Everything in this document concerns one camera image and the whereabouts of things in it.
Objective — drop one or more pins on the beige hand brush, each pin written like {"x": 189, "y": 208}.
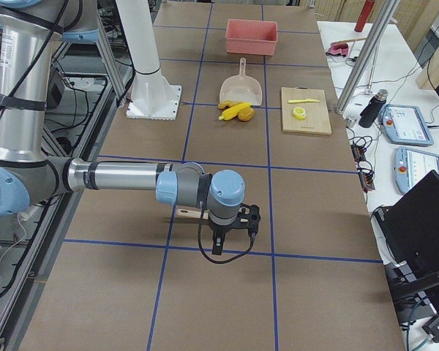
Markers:
{"x": 191, "y": 214}

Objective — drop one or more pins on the toy ginger root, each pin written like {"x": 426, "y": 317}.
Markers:
{"x": 227, "y": 104}

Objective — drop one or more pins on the red bottle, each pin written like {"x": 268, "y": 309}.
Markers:
{"x": 364, "y": 15}

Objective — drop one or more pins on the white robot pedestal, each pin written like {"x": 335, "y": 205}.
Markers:
{"x": 152, "y": 97}

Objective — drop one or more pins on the lower teach pendant tablet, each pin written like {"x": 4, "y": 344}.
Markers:
{"x": 412, "y": 165}

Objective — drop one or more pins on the yellow lemon slice toy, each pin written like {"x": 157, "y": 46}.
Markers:
{"x": 299, "y": 113}

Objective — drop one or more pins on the yellow plastic knife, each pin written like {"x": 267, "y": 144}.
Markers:
{"x": 299, "y": 101}

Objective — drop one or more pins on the pink plastic bin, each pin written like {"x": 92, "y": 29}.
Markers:
{"x": 254, "y": 37}

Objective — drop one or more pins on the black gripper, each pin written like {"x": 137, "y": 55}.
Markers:
{"x": 220, "y": 229}

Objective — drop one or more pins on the aluminium frame post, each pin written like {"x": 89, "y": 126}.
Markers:
{"x": 376, "y": 32}

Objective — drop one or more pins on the black water bottle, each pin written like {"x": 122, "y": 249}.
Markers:
{"x": 371, "y": 111}

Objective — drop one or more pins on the wooden cutting board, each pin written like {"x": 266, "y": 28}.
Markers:
{"x": 317, "y": 121}

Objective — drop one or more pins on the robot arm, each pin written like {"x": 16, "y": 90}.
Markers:
{"x": 27, "y": 176}

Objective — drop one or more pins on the toy potato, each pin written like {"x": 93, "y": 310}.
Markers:
{"x": 246, "y": 114}

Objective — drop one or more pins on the pink cloth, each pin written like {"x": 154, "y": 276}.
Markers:
{"x": 338, "y": 49}

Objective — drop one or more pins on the teach pendant tablet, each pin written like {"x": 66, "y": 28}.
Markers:
{"x": 412, "y": 165}
{"x": 405, "y": 125}

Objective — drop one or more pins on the yellow toy corn cob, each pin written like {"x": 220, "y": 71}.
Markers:
{"x": 233, "y": 112}

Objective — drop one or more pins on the upper teach pendant tablet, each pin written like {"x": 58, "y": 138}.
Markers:
{"x": 405, "y": 125}

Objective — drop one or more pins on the beige plastic dustpan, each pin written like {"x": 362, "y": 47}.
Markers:
{"x": 241, "y": 87}

